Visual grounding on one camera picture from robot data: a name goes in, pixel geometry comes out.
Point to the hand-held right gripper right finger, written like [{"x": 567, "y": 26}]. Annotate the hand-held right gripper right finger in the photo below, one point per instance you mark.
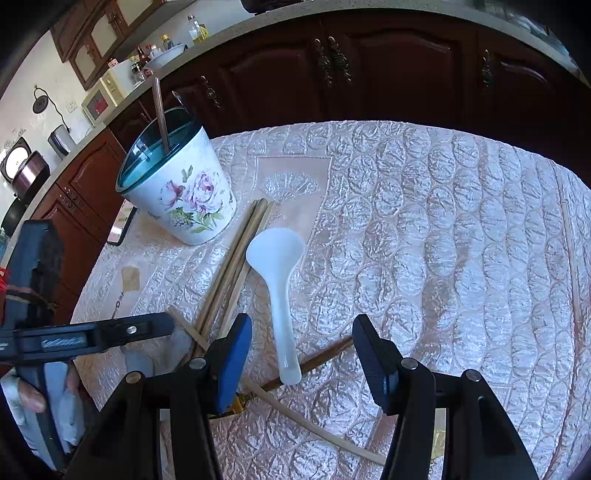
[{"x": 378, "y": 369}]

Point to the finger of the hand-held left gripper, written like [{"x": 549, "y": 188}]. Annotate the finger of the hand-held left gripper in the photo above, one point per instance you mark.
[{"x": 92, "y": 337}]

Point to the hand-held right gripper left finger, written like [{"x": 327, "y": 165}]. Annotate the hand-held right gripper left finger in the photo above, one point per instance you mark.
[{"x": 235, "y": 364}]

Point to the dark brown chopstick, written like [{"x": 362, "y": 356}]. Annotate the dark brown chopstick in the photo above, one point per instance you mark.
[{"x": 323, "y": 357}]

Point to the light wooden chopstick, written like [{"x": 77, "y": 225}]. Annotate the light wooden chopstick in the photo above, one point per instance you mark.
[
  {"x": 184, "y": 325},
  {"x": 236, "y": 251},
  {"x": 248, "y": 240},
  {"x": 244, "y": 279},
  {"x": 314, "y": 427}
]

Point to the white plastic rice spoon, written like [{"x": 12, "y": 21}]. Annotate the white plastic rice spoon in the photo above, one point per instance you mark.
[{"x": 277, "y": 258}]

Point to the floral white cup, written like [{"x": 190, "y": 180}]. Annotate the floral white cup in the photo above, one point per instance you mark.
[{"x": 194, "y": 203}]

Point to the person's left hand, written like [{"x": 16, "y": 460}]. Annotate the person's left hand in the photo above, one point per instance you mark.
[{"x": 32, "y": 398}]

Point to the black pan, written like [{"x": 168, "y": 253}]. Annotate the black pan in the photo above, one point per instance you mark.
[{"x": 14, "y": 214}]

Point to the brown key tag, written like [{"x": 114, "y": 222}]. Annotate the brown key tag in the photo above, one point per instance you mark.
[{"x": 130, "y": 278}]

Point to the black phone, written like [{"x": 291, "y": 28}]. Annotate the black phone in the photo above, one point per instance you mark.
[{"x": 121, "y": 226}]

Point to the rice cooker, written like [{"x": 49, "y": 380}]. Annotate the rice cooker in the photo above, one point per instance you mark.
[{"x": 27, "y": 170}]

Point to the silver electric kettle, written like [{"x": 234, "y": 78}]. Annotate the silver electric kettle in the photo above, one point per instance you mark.
[{"x": 59, "y": 141}]

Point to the pink quilted tablecloth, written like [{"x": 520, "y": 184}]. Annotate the pink quilted tablecloth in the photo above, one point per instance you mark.
[{"x": 415, "y": 230}]

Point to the cream microwave oven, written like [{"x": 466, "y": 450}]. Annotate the cream microwave oven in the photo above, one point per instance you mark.
[{"x": 99, "y": 104}]

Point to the red sauce bottle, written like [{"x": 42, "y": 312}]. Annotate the red sauce bottle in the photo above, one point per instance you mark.
[{"x": 142, "y": 56}]

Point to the white bowl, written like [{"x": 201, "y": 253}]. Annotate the white bowl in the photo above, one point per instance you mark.
[{"x": 164, "y": 57}]

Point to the small yellow-lid jar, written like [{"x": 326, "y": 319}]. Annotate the small yellow-lid jar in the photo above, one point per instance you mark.
[{"x": 166, "y": 42}]

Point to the yellow oil bottle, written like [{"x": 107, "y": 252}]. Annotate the yellow oil bottle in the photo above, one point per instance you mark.
[{"x": 196, "y": 32}]

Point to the grey kitchen countertop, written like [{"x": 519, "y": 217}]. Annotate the grey kitchen countertop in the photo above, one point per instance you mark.
[{"x": 221, "y": 39}]

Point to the dark wooden base cabinets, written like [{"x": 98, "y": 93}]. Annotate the dark wooden base cabinets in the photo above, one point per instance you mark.
[{"x": 392, "y": 69}]

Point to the dark pot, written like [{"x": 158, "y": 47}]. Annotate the dark pot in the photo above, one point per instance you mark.
[{"x": 277, "y": 4}]

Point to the round black wall hanging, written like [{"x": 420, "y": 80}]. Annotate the round black wall hanging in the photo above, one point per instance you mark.
[{"x": 40, "y": 104}]

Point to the white wall socket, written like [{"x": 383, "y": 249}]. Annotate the white wall socket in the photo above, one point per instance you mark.
[{"x": 72, "y": 105}]

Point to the brown wall cabinet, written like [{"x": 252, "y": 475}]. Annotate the brown wall cabinet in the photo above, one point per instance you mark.
[{"x": 78, "y": 41}]

